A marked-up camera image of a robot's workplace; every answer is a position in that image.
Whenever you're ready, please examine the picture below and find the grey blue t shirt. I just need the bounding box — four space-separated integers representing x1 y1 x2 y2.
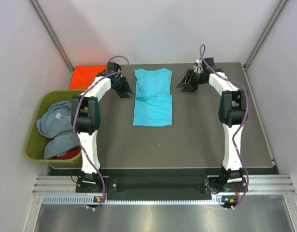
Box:
43 132 80 160
36 101 72 138

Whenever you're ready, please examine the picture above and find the olive green plastic bin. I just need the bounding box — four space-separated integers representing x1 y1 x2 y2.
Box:
25 89 83 168

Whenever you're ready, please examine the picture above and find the aluminium frame rail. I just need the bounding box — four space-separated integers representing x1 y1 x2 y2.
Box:
242 65 278 167

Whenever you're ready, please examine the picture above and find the purple cable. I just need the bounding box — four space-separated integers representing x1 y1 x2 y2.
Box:
198 44 250 210
72 55 130 210

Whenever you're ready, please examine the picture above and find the folded orange t shirt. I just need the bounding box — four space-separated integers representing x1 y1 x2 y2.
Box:
69 65 107 90

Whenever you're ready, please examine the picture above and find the cyan t shirt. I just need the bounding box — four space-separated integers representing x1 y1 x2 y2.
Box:
133 68 173 127

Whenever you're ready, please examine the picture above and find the slotted white cable duct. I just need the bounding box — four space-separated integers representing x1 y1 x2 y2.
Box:
42 195 234 206

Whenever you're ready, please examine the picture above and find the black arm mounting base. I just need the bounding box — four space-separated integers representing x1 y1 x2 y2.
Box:
49 167 278 194

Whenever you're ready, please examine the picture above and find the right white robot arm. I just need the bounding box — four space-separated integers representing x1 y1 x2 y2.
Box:
177 58 249 194

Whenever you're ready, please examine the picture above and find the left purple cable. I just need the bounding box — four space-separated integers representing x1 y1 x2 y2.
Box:
72 55 130 210

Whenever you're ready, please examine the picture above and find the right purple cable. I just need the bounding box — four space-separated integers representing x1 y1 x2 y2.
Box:
198 44 250 210

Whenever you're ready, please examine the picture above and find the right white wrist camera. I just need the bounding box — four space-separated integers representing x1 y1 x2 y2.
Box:
194 59 203 74

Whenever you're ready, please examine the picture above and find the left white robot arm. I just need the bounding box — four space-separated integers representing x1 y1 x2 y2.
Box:
71 61 133 195

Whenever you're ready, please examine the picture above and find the red t shirt in bin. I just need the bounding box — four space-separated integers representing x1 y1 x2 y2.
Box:
45 136 82 160

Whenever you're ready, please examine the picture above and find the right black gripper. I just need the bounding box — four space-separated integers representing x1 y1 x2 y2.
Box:
176 69 206 93

